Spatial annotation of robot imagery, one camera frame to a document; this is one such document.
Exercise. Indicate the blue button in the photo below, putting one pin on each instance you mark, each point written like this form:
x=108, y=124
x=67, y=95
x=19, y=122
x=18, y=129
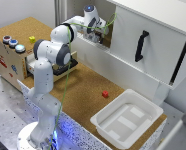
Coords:
x=13, y=42

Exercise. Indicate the white sliding door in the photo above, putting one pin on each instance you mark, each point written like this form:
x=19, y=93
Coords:
x=159, y=50

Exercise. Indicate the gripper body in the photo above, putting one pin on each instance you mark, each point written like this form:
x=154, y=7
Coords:
x=100, y=27

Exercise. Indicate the pink block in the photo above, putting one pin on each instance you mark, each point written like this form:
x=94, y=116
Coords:
x=105, y=94

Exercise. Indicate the white plastic box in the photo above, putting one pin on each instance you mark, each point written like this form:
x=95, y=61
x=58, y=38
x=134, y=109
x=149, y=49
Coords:
x=126, y=120

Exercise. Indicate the white cabinet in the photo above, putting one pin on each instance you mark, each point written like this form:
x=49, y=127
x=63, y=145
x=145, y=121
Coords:
x=103, y=63

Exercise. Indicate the wooden drawer box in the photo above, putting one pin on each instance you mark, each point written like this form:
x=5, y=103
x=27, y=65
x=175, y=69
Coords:
x=16, y=31

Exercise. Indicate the wooden drawer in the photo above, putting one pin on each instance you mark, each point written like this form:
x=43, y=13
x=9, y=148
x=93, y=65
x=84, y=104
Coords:
x=30, y=66

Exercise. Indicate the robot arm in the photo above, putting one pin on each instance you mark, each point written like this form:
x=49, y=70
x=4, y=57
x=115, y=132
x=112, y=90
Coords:
x=43, y=80

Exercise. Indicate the green button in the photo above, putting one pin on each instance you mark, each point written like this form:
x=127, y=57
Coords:
x=20, y=48

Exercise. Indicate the yellow block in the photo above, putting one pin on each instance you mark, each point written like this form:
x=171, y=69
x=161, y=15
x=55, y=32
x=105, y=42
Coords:
x=32, y=39

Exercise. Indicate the red button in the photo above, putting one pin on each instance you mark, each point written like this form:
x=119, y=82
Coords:
x=7, y=39

